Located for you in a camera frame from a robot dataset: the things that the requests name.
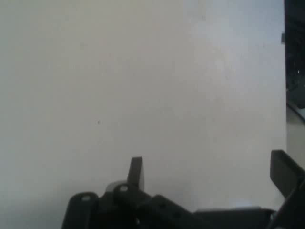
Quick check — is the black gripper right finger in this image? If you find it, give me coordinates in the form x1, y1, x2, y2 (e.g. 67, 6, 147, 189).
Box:
265, 149, 305, 229

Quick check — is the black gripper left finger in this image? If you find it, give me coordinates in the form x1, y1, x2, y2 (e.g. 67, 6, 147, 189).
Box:
61, 156, 206, 229

